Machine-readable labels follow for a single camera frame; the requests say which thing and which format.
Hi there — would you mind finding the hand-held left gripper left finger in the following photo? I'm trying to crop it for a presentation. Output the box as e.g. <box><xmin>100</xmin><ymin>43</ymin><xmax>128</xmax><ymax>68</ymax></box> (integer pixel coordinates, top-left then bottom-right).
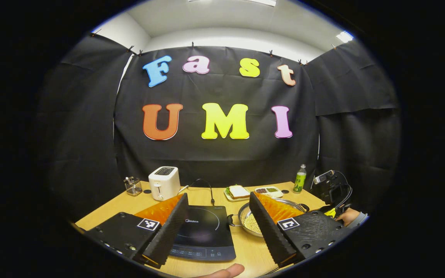
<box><xmin>85</xmin><ymin>193</ymin><xmax>189</xmax><ymax>270</ymax></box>

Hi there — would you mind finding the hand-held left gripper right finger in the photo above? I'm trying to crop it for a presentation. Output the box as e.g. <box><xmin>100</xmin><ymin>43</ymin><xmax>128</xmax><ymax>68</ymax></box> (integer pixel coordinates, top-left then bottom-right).
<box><xmin>249</xmin><ymin>192</ymin><xmax>354</xmax><ymax>268</ymax></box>

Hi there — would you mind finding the steel pot with black handles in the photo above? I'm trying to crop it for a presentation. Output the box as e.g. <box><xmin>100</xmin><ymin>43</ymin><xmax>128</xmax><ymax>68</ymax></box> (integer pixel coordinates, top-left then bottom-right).
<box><xmin>227</xmin><ymin>198</ymin><xmax>310</xmax><ymax>238</ymax></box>

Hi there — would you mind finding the black induction cooktop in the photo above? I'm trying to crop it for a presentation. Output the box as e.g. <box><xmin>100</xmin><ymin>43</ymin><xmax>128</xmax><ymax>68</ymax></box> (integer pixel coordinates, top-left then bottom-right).
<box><xmin>168</xmin><ymin>205</ymin><xmax>236</xmax><ymax>262</ymax></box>

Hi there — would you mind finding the pile of yellow soybeans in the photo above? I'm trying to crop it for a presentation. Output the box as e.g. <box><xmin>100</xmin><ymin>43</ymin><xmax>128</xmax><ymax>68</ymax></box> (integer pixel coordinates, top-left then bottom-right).
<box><xmin>244</xmin><ymin>212</ymin><xmax>263</xmax><ymax>235</ymax></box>

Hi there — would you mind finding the green drink bottle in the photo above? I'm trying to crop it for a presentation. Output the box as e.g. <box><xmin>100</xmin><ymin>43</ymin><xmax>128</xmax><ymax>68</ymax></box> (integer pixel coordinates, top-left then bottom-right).
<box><xmin>293</xmin><ymin>164</ymin><xmax>307</xmax><ymax>193</ymax></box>

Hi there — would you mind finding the white divided dish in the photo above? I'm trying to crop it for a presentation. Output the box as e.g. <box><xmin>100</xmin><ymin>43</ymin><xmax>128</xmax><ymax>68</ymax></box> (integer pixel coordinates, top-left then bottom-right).
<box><xmin>254</xmin><ymin>186</ymin><xmax>284</xmax><ymax>198</ymax></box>

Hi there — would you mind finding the white toaster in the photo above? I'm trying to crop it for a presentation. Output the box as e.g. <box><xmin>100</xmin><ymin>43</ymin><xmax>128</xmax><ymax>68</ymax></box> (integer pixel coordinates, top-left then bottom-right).
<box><xmin>148</xmin><ymin>166</ymin><xmax>180</xmax><ymax>201</ymax></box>

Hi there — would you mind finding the sandwich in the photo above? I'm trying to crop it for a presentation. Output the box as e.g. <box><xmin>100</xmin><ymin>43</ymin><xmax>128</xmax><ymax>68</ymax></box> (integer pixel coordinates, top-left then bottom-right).
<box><xmin>228</xmin><ymin>185</ymin><xmax>251</xmax><ymax>199</ymax></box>

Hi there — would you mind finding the white plate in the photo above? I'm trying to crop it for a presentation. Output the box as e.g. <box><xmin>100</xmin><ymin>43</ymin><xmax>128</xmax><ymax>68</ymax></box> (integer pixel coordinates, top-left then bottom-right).
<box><xmin>224</xmin><ymin>185</ymin><xmax>251</xmax><ymax>202</ymax></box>

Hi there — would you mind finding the black backdrop cloth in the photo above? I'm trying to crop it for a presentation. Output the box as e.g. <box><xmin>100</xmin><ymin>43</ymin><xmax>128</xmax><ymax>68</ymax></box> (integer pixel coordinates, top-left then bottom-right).
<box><xmin>37</xmin><ymin>33</ymin><xmax>401</xmax><ymax>220</ymax></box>

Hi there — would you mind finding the black power cable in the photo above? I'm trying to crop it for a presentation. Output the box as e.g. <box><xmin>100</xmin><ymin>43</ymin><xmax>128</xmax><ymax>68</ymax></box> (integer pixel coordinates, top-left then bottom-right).
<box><xmin>189</xmin><ymin>178</ymin><xmax>216</xmax><ymax>206</ymax></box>

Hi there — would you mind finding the metal wire utensil holder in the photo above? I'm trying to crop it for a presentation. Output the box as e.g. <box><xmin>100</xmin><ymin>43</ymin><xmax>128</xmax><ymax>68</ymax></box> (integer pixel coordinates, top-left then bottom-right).
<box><xmin>124</xmin><ymin>176</ymin><xmax>143</xmax><ymax>196</ymax></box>

